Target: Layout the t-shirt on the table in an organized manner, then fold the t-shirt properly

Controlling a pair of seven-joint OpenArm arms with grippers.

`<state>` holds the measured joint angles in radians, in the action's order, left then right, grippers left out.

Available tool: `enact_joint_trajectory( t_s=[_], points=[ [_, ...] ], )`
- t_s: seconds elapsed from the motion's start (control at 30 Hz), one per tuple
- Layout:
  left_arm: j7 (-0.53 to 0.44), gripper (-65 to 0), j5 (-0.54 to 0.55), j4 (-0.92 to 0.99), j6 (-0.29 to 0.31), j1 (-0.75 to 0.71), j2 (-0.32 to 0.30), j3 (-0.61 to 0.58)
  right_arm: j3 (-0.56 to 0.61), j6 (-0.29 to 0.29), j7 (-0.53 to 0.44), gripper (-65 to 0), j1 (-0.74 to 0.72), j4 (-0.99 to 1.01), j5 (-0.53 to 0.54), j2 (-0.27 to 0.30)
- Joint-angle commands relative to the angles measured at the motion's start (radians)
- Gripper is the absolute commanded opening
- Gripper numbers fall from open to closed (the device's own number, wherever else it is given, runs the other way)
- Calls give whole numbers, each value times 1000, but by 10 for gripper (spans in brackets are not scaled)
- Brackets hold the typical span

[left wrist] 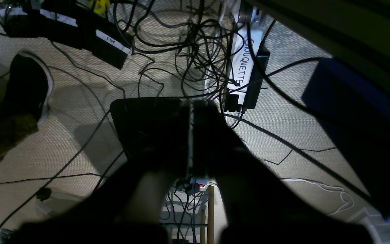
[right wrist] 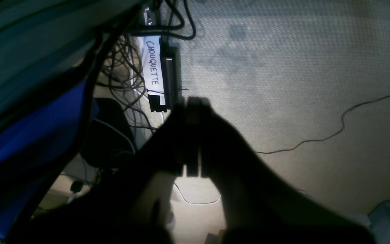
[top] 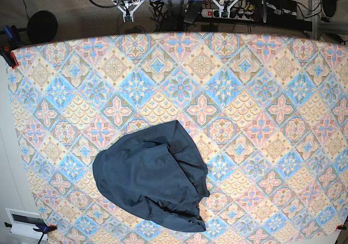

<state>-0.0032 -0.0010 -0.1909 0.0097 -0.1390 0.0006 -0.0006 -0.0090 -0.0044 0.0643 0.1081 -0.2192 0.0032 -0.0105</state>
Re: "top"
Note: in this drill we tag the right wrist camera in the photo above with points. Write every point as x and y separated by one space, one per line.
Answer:
127 18

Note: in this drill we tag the orange clamp bottom-right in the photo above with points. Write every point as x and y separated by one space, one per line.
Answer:
341 227

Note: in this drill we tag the black round stool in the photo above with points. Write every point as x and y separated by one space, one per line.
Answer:
42 27

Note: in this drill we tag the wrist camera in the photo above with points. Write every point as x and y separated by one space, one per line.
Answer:
224 14
127 18

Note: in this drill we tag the dark navy t-shirt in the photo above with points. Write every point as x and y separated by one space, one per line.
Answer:
156 174

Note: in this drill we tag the blue orange clamp bottom-left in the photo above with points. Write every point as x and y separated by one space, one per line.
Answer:
43 228

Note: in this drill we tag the patterned colourful tablecloth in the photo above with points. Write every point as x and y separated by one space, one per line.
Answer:
267 113

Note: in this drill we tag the white wall vent panel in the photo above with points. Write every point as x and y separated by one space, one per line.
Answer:
23 223

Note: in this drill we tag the black round object top-right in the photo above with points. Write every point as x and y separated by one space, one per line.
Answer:
329 7

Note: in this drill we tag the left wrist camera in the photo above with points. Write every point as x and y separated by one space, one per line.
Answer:
224 14

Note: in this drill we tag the blue orange clamp top-left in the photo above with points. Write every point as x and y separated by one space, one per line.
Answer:
7 50

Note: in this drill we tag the white power strip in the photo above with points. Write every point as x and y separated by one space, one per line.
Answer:
237 14

